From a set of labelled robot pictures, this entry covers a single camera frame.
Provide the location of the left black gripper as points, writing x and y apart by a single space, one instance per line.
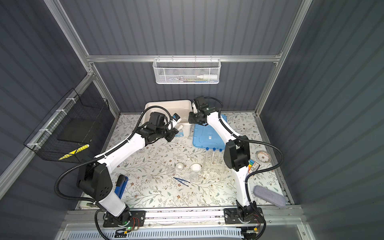
172 133

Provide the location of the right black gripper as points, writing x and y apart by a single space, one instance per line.
191 119

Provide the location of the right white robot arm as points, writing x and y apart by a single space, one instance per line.
236 152

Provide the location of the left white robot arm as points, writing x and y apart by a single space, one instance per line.
95 178

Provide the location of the white plastic storage bin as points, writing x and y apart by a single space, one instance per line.
179 107

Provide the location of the blue plastic bin lid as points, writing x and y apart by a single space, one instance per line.
206 137

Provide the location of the white bottle in basket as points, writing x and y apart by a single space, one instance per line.
208 77

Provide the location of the small white dish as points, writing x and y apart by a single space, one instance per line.
179 166

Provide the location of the clear acrylic tube rack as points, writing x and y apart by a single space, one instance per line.
213 168

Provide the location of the larger white evaporating dish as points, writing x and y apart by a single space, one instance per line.
196 168

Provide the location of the blue tweezers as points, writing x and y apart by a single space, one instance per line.
182 181

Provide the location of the coloured marker pack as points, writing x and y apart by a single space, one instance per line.
253 166

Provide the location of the floral tape roll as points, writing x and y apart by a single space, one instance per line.
263 157

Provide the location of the white wire mesh basket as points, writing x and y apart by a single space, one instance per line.
185 72

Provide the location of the blue handled tool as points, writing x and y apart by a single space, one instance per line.
121 185

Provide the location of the black wire mesh basket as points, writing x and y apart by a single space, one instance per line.
75 133

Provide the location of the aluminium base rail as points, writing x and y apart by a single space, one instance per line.
188 216

